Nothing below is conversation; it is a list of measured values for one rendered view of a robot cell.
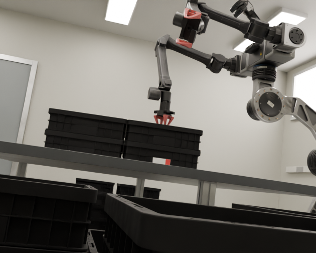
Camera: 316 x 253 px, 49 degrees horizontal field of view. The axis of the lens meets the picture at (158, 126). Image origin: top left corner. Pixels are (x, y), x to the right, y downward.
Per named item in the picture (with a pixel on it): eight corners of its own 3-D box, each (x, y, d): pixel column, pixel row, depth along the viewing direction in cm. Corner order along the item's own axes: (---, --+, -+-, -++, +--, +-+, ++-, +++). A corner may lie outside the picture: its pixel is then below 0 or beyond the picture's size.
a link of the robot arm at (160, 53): (166, 37, 215) (161, 51, 222) (158, 35, 213) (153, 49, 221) (173, 85, 187) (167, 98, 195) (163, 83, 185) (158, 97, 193)
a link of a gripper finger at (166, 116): (164, 128, 179) (166, 110, 180) (154, 128, 184) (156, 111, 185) (173, 130, 184) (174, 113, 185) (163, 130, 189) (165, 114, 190)
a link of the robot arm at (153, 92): (170, 80, 190) (166, 91, 196) (150, 76, 187) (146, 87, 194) (172, 95, 182) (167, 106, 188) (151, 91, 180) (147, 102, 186)
